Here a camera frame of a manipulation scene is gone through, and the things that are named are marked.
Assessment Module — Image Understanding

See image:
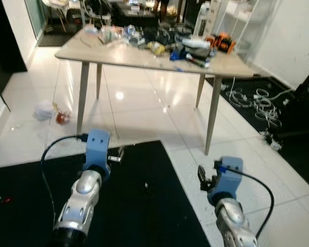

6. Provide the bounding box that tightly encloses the red crumpled trash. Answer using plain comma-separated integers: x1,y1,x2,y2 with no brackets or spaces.
55,109,72,126

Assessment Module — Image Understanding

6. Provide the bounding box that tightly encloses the white crumpled trash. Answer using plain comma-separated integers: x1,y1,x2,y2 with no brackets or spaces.
33,100,55,122

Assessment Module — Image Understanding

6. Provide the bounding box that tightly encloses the black floor mat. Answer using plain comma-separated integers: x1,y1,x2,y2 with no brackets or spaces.
0,139,213,247

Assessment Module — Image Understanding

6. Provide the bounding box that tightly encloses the small white plug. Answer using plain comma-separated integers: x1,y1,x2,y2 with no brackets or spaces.
260,131,285,152

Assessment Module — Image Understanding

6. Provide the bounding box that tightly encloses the light wooden table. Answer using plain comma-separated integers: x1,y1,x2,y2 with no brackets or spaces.
54,25,256,156

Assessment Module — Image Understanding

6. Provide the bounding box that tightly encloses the black rug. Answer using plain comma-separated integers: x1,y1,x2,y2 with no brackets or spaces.
205,74,309,193

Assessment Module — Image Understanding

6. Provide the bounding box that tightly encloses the yellow object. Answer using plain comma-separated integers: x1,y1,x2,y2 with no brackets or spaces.
146,42,167,56

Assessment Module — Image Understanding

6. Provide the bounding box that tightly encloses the small blue object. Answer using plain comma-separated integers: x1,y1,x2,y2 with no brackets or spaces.
169,47,189,62

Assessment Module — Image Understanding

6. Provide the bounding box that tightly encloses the clear plastic bottle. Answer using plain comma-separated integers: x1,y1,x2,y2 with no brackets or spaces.
98,27,124,46

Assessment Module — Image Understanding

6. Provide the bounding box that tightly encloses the purple shiny ball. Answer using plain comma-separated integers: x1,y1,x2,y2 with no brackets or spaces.
125,26,141,41

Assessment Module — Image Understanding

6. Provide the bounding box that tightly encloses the white flat box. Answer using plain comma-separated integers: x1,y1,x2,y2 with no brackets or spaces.
181,37,213,52

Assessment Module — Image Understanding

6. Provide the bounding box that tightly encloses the orange power tool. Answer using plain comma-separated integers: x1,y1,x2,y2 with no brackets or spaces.
207,32,237,53

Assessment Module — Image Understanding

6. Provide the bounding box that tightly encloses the black metal stand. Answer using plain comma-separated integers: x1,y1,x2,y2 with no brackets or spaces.
291,51,309,109

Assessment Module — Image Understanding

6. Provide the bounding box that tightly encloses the white shelf unit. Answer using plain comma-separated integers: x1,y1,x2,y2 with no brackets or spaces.
201,0,279,60

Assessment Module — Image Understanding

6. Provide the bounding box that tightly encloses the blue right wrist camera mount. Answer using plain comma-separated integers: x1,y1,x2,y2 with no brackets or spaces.
207,156,244,205

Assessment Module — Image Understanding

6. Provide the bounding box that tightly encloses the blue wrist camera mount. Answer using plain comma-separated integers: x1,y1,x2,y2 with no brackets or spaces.
83,129,112,178
207,156,244,205

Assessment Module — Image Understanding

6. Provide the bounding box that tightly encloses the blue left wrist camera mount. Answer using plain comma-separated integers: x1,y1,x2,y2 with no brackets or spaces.
83,129,112,178

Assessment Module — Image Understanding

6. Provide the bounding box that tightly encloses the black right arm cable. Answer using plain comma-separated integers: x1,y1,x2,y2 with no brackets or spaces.
224,166,275,240

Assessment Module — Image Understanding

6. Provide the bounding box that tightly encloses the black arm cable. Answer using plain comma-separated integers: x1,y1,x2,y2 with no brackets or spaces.
40,134,89,230
224,166,275,240

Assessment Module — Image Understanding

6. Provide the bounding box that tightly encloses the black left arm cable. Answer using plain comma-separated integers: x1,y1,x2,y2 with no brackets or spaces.
40,134,89,230

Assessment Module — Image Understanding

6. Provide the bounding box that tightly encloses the white cable bundle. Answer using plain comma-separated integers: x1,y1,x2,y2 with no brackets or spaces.
221,76,295,130

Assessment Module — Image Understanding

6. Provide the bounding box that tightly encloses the black strap gear pile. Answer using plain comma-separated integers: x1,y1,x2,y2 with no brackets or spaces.
139,26,196,52

